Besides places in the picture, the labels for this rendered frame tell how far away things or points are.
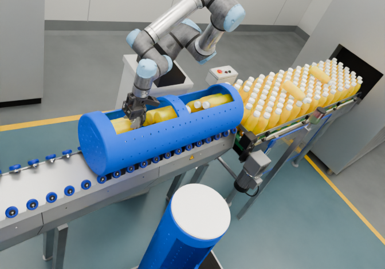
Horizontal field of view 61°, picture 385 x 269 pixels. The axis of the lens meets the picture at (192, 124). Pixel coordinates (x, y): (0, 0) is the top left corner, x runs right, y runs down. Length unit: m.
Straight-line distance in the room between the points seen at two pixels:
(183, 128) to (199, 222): 0.45
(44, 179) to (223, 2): 1.09
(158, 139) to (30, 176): 0.58
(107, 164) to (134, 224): 1.22
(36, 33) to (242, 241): 2.29
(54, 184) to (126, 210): 1.14
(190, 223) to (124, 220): 1.20
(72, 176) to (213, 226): 0.67
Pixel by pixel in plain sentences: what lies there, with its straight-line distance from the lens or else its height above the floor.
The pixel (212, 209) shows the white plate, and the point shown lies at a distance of 1.51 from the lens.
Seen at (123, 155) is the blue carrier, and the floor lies 1.14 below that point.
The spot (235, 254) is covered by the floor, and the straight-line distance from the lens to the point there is 2.72.
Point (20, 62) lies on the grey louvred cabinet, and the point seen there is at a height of 0.49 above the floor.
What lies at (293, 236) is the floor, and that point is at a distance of 3.09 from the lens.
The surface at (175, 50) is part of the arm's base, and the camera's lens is 1.84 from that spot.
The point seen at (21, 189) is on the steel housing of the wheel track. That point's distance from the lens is 1.56.
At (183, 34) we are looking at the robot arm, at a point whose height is 1.41.
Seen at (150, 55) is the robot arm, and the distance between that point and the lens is 1.39.
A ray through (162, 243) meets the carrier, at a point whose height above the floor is 0.83.
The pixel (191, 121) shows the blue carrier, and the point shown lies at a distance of 1.61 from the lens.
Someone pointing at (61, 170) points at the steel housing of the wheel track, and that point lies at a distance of 1.61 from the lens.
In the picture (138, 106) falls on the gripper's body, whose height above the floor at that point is 1.29.
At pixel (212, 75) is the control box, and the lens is 2.24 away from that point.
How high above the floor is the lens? 2.21
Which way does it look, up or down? 40 degrees down
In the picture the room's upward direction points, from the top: 24 degrees clockwise
